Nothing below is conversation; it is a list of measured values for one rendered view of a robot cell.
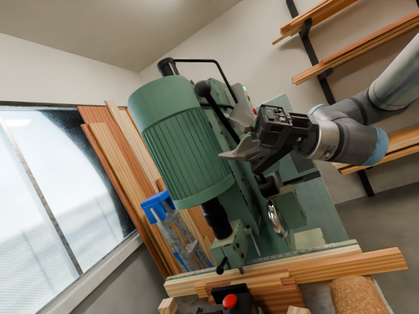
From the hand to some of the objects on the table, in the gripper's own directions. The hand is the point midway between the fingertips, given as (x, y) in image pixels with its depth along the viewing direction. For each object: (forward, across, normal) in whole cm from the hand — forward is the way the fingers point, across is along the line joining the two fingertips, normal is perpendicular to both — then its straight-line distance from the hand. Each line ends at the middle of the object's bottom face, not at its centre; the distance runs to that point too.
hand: (216, 134), depth 46 cm
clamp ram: (-11, +30, +31) cm, 45 cm away
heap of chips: (-32, +27, +18) cm, 45 cm away
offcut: (+5, +24, +52) cm, 57 cm away
